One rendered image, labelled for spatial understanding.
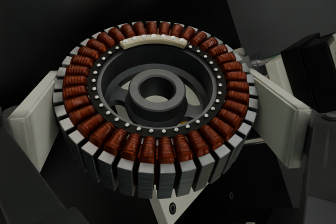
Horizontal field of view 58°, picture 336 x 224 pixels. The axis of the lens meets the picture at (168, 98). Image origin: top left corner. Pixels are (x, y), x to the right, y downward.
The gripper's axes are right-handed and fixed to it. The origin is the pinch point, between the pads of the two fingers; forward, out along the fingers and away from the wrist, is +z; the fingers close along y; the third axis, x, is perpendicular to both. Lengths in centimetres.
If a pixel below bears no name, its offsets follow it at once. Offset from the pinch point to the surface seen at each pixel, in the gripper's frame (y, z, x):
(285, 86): 12.4, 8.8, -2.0
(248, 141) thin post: 12.0, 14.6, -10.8
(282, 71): 12.3, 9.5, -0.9
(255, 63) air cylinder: 14.3, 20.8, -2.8
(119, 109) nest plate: -2.6, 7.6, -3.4
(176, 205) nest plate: 2.2, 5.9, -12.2
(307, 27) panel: 24.7, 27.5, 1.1
